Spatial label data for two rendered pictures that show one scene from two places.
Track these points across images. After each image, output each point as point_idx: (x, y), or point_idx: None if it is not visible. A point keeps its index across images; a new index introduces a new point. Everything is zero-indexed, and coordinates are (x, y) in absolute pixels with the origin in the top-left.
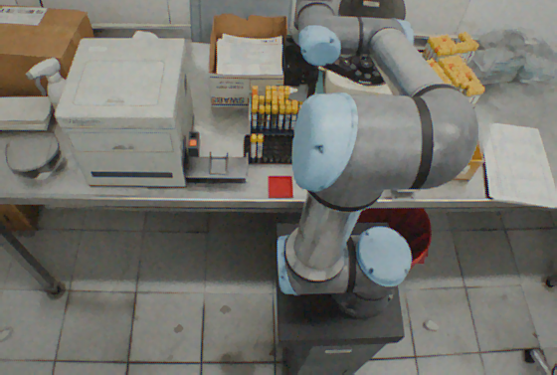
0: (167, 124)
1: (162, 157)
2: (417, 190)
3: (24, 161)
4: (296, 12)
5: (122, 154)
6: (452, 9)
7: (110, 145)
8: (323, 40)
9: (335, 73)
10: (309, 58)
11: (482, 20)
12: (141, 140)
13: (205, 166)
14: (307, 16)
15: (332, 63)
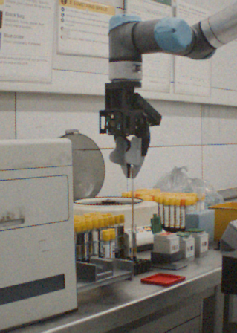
0: (66, 157)
1: (56, 236)
2: None
3: None
4: (125, 36)
5: (9, 237)
6: (117, 173)
7: None
8: (182, 18)
9: (153, 118)
10: (178, 36)
11: (141, 180)
12: (36, 197)
13: (79, 280)
14: (148, 21)
15: (150, 105)
